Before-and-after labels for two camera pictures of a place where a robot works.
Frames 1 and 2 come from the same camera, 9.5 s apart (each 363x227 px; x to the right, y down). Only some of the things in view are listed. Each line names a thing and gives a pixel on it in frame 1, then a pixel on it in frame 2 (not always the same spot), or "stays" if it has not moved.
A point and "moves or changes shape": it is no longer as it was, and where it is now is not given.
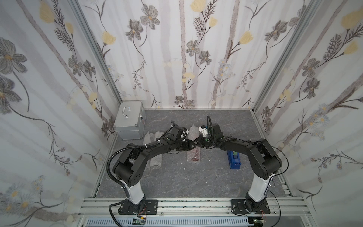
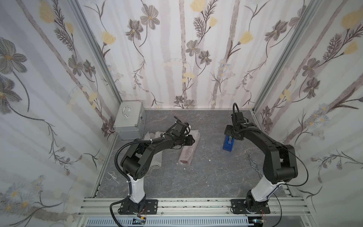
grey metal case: (130, 120) stays
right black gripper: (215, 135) to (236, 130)
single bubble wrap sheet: (149, 138) stays
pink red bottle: (196, 154) to (187, 153)
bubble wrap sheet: (156, 162) stays
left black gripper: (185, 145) stays
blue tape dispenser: (233, 159) moves or changes shape
